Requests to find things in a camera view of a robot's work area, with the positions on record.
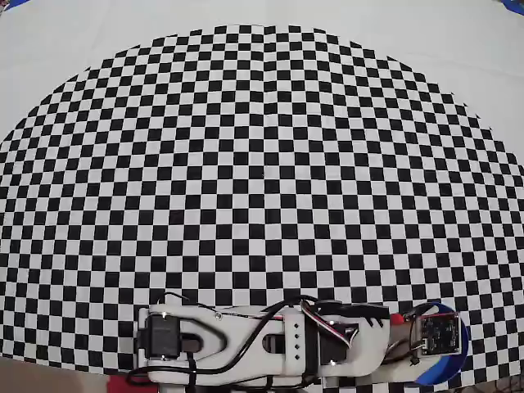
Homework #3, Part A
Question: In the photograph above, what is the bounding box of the blue round box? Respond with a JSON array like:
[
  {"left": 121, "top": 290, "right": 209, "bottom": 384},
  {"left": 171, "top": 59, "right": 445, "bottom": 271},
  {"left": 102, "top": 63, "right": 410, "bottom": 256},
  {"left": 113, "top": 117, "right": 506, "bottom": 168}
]
[{"left": 413, "top": 301, "right": 469, "bottom": 386}]

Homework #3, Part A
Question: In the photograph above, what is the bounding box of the checkerboard printed white sheet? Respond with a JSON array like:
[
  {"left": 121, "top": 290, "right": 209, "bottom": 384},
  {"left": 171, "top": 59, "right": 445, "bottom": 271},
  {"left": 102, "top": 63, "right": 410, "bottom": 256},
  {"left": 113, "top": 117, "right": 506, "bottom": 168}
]
[{"left": 0, "top": 0, "right": 524, "bottom": 393}]

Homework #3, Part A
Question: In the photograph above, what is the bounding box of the small camera circuit board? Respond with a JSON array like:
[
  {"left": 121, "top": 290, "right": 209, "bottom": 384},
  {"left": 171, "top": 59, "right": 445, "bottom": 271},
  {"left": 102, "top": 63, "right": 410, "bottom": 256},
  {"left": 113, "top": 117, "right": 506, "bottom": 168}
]
[{"left": 417, "top": 313, "right": 462, "bottom": 356}]

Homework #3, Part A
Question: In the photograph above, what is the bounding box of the white red black servo wire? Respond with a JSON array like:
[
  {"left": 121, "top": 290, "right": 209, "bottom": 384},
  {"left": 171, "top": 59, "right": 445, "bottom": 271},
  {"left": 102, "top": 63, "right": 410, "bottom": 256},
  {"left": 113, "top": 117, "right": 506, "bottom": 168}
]
[{"left": 300, "top": 300, "right": 361, "bottom": 349}]

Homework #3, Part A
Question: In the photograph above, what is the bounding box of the black cable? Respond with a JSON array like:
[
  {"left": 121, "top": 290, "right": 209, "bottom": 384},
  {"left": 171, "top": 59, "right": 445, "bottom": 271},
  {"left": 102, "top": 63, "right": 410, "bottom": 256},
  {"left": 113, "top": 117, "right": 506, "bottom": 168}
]
[{"left": 125, "top": 291, "right": 324, "bottom": 390}]

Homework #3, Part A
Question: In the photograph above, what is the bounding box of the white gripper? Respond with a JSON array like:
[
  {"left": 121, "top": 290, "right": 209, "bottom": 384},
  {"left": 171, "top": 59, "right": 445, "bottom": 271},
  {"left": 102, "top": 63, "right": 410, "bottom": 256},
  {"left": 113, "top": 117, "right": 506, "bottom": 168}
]
[{"left": 374, "top": 323, "right": 431, "bottom": 384}]

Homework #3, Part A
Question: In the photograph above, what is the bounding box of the red flat object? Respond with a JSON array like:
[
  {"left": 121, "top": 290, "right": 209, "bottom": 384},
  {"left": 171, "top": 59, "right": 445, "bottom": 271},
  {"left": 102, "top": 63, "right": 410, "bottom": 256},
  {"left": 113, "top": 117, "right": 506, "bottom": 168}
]
[{"left": 106, "top": 375, "right": 142, "bottom": 393}]

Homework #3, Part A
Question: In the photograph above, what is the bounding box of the light brown board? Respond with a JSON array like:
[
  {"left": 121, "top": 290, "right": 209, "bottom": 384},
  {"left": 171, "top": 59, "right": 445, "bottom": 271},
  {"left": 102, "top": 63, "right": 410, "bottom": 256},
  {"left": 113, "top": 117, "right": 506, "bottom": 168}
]
[{"left": 0, "top": 357, "right": 111, "bottom": 393}]

